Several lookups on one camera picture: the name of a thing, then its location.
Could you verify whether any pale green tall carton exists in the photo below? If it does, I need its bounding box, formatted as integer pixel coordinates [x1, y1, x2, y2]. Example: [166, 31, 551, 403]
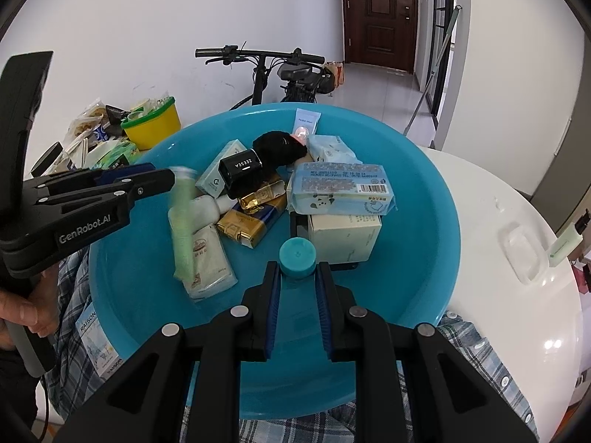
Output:
[194, 138, 249, 198]

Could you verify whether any dark wooden door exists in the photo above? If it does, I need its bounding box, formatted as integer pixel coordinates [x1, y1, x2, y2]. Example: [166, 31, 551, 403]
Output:
[344, 0, 418, 74]

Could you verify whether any large blue wipes pack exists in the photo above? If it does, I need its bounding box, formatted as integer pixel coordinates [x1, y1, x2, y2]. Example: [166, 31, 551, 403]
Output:
[287, 162, 397, 216]

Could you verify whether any blue wet wipes pack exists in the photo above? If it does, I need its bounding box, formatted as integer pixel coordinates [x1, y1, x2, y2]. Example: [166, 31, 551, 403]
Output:
[308, 135, 361, 164]

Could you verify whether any person's left hand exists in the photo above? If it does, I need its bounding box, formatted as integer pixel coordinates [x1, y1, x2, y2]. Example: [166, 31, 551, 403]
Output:
[0, 264, 59, 350]

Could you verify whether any green tube bottle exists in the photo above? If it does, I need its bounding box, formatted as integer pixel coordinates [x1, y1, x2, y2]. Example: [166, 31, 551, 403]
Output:
[168, 166, 197, 284]

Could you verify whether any white lotion bottle black pump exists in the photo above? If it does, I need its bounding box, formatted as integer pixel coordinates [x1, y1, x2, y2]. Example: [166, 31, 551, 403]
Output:
[548, 209, 590, 267]

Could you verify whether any yellow bucket green rim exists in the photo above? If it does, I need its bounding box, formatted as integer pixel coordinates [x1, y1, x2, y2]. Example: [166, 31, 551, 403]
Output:
[121, 96, 181, 151]

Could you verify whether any cream square box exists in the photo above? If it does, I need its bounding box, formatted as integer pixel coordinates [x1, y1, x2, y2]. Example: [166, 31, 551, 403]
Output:
[308, 215, 382, 264]

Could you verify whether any black cat paw plush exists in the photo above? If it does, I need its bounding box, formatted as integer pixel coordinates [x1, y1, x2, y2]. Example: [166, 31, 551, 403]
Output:
[252, 131, 308, 170]

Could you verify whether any gold blue foil packet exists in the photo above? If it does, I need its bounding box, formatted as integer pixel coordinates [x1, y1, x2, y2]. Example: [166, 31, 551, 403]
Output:
[216, 175, 287, 249]

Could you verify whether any round teal jar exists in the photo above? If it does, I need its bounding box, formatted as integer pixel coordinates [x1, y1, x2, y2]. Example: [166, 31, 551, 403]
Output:
[280, 237, 317, 280]

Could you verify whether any metal mop pole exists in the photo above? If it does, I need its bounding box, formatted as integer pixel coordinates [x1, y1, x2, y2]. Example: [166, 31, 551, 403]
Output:
[403, 5, 463, 136]

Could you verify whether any white small bottle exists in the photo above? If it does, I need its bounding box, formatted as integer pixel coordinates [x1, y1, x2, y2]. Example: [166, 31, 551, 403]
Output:
[190, 195, 236, 232]

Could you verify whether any black folding bicycle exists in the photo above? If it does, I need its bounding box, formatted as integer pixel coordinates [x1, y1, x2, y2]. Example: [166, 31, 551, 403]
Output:
[194, 45, 337, 110]

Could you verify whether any black zeesea box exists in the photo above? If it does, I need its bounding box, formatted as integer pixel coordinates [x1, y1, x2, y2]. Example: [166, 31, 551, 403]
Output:
[218, 149, 264, 199]

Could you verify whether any white tissue pack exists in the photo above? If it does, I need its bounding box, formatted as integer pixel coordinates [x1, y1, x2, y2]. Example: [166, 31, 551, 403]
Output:
[183, 224, 238, 301]

